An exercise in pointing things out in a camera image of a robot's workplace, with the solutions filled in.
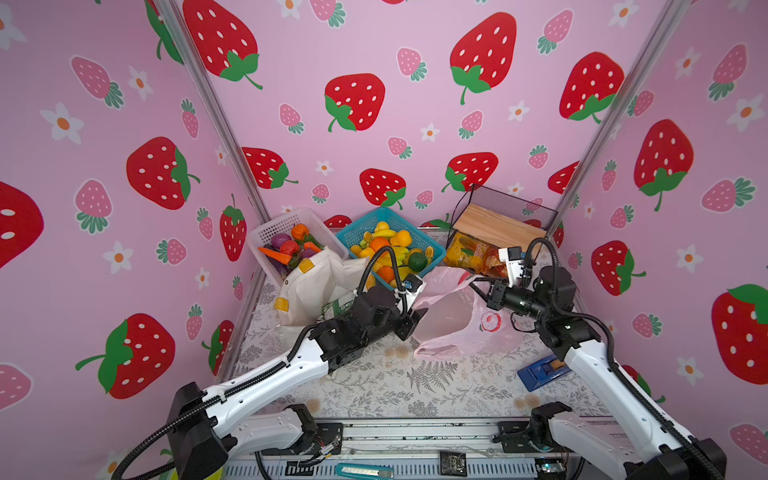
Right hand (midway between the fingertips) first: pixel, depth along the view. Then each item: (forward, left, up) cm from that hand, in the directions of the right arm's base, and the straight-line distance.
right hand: (468, 281), depth 71 cm
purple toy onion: (+27, +67, -20) cm, 75 cm away
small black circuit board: (-34, 0, -26) cm, 43 cm away
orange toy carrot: (+19, +64, -20) cm, 70 cm away
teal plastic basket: (+32, +39, -19) cm, 54 cm away
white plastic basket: (+27, +73, -18) cm, 80 cm away
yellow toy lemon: (+31, +20, -19) cm, 41 cm away
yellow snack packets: (+28, -4, -20) cm, 35 cm away
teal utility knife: (-38, +21, -28) cm, 52 cm away
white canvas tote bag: (+4, +43, -12) cm, 44 cm away
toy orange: (+17, +24, -21) cm, 36 cm away
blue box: (-11, -23, -24) cm, 35 cm away
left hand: (-6, +11, -3) cm, 13 cm away
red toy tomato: (+23, +61, -19) cm, 68 cm away
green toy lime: (+21, +13, -19) cm, 31 cm away
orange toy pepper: (+32, +60, -20) cm, 71 cm away
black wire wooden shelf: (+37, -14, -12) cm, 41 cm away
